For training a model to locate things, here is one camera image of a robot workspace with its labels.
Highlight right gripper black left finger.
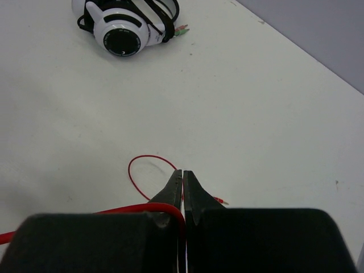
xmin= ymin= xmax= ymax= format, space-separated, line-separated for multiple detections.
xmin=1 ymin=170 xmax=182 ymax=272

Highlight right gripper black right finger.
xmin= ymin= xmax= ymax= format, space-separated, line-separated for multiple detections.
xmin=183 ymin=171 xmax=357 ymax=272

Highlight white black headphones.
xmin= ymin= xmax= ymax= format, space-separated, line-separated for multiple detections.
xmin=72 ymin=1 xmax=189 ymax=57

